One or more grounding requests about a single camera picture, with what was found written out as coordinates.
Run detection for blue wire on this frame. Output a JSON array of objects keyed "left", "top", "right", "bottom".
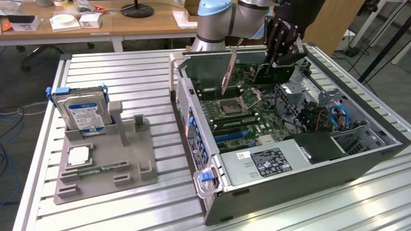
[{"left": 327, "top": 103, "right": 354, "bottom": 132}]

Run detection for small white labelled box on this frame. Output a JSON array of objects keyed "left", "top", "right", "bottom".
[{"left": 79, "top": 13, "right": 103, "bottom": 29}]

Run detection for black wire bundle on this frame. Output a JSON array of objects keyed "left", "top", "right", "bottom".
[{"left": 285, "top": 102, "right": 334, "bottom": 134}]

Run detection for black graphics card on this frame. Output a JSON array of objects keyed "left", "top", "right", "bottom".
[{"left": 221, "top": 45, "right": 295, "bottom": 95}]

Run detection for metal disk bay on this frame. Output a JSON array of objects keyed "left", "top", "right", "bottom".
[{"left": 274, "top": 57, "right": 325, "bottom": 114}]

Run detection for orange cardboard box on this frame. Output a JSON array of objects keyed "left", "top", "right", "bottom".
[{"left": 0, "top": 16, "right": 13, "bottom": 34}]

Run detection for brown cardboard box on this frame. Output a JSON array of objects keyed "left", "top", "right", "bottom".
[{"left": 185, "top": 0, "right": 201, "bottom": 16}]

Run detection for perforated metal drive cage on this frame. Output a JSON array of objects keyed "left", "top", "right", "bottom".
[{"left": 330, "top": 124, "right": 389, "bottom": 156}]

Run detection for blue case latch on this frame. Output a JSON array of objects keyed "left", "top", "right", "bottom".
[{"left": 199, "top": 171, "right": 215, "bottom": 185}]

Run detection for clear bag of parts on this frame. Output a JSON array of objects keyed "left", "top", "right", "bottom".
[{"left": 75, "top": 0, "right": 98, "bottom": 13}]

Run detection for blue floor cable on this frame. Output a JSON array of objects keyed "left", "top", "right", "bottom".
[{"left": 0, "top": 117, "right": 26, "bottom": 207}]

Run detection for blue slot retainer clips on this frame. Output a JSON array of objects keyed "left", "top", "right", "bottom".
[{"left": 187, "top": 107, "right": 213, "bottom": 167}]

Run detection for black office chair base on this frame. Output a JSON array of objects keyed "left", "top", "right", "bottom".
[{"left": 17, "top": 43, "right": 97, "bottom": 72}]

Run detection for wooden cabinet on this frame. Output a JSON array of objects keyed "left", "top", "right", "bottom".
[{"left": 302, "top": 0, "right": 367, "bottom": 58}]

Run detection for black pole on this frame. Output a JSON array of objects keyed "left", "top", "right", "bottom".
[{"left": 357, "top": 13, "right": 411, "bottom": 84}]

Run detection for CPU socket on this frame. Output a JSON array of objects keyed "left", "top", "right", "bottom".
[{"left": 218, "top": 98, "right": 249, "bottom": 116}]

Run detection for white round holder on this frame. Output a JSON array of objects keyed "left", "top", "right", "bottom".
[{"left": 50, "top": 13, "right": 82, "bottom": 33}]

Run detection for wooden desk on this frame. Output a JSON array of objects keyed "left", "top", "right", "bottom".
[{"left": 0, "top": 0, "right": 290, "bottom": 52}]

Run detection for blue expansion slot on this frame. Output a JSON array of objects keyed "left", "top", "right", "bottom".
[{"left": 214, "top": 131, "right": 251, "bottom": 143}]

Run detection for grey power supply unit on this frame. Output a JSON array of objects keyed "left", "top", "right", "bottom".
[{"left": 221, "top": 139, "right": 313, "bottom": 188}]

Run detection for hard disk blue bracket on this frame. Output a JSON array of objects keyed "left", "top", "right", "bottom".
[{"left": 46, "top": 83, "right": 113, "bottom": 138}]

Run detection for green motherboard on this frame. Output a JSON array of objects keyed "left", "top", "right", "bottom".
[{"left": 193, "top": 80, "right": 298, "bottom": 152}]

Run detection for silver CPU chip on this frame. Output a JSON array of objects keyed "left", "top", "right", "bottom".
[{"left": 69, "top": 147, "right": 91, "bottom": 166}]

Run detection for white paper stack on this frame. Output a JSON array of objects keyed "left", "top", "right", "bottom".
[{"left": 173, "top": 9, "right": 199, "bottom": 29}]

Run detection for white box black top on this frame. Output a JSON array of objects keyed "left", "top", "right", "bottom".
[{"left": 7, "top": 14, "right": 42, "bottom": 32}]

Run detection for metal socket cover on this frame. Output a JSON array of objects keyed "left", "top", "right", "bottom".
[{"left": 241, "top": 86, "right": 270, "bottom": 108}]

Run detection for green RAM stick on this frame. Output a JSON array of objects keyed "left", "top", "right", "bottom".
[{"left": 62, "top": 161, "right": 127, "bottom": 176}]

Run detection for red wire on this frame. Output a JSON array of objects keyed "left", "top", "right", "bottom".
[{"left": 315, "top": 108, "right": 333, "bottom": 132}]

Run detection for white floor cable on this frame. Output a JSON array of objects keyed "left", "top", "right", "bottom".
[{"left": 0, "top": 101, "right": 50, "bottom": 116}]

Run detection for black lamp base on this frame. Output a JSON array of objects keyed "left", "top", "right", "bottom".
[{"left": 121, "top": 0, "right": 155, "bottom": 19}]

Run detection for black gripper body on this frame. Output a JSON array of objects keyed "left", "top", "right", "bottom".
[{"left": 273, "top": 0, "right": 326, "bottom": 35}]

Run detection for white pedestal unit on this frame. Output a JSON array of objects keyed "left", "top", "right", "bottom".
[{"left": 334, "top": 26, "right": 358, "bottom": 52}]

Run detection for open grey PC case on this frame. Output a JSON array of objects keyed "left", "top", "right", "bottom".
[{"left": 169, "top": 42, "right": 411, "bottom": 226}]

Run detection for grey parts rack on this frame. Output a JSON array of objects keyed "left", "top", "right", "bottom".
[{"left": 53, "top": 100, "right": 158, "bottom": 205}]

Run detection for black power adapter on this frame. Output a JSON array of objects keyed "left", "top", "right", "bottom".
[{"left": 345, "top": 47, "right": 362, "bottom": 58}]

